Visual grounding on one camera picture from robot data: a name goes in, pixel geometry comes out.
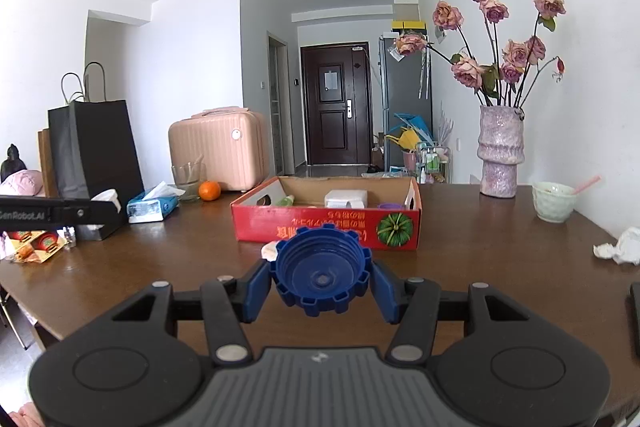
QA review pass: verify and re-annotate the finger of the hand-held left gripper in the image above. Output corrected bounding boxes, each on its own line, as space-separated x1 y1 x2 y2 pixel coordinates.
64 200 108 224

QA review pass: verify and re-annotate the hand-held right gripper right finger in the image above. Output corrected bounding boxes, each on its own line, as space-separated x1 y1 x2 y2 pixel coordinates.
367 259 548 365

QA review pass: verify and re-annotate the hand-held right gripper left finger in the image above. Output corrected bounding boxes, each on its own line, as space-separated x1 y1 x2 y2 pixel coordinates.
91 259 275 368

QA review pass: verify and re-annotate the blue plastic screw cap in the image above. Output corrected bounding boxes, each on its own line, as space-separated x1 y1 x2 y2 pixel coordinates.
268 223 372 318

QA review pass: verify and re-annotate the red cardboard box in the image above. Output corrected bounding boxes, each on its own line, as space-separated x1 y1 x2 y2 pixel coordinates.
230 176 422 252

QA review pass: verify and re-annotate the white rectangular box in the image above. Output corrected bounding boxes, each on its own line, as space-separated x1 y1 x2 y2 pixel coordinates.
324 189 368 209

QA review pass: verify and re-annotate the black tissue box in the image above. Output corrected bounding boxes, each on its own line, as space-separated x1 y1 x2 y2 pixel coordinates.
75 189 126 241

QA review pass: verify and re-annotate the pink cloth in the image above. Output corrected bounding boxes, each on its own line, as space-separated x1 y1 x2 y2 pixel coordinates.
0 169 47 198

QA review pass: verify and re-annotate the brown paper bag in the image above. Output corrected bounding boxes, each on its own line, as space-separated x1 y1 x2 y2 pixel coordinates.
37 127 60 198

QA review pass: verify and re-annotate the dark figurine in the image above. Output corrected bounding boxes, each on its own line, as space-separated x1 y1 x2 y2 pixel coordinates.
0 144 28 182

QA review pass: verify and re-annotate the blue tissue pack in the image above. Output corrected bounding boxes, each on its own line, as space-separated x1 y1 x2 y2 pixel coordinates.
126 181 186 224

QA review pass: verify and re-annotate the black paper bag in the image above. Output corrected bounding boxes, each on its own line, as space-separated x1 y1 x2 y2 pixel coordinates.
48 62 146 204

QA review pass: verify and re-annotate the clear drinking glass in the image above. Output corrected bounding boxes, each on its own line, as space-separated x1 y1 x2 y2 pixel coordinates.
171 162 207 202

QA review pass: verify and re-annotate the metal chair leg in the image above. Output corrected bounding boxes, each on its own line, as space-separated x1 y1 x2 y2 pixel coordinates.
0 287 28 350

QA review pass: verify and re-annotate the pink suitcase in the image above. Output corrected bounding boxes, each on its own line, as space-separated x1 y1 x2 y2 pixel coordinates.
168 107 272 192

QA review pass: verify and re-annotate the blue folded stool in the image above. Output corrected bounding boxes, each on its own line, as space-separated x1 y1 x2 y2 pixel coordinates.
393 112 433 142

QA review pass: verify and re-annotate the pink speckled vase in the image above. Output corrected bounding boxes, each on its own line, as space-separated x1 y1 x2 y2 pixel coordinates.
476 104 526 198

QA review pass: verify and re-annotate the pale green bowl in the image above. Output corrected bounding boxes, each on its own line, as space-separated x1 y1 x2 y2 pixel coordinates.
531 181 578 224

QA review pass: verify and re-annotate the dark brown door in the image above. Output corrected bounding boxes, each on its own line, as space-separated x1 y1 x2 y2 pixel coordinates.
300 42 373 166

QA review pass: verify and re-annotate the grey refrigerator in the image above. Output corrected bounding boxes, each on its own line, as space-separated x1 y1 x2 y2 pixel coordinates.
378 34 433 172

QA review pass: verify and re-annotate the pink spoon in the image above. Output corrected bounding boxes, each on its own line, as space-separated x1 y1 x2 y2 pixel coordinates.
570 175 602 196

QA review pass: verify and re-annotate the crumpled white tissue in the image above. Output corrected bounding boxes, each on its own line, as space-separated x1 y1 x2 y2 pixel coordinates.
593 227 640 266

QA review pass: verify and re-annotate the dried pink roses bouquet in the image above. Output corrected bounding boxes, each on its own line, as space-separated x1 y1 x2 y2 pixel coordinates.
394 0 568 110

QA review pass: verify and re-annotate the yellow box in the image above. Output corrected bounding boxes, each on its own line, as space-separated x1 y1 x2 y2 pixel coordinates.
391 20 427 36

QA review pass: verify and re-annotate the white wire cart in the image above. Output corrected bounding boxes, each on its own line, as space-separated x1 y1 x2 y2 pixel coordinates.
415 146 453 184

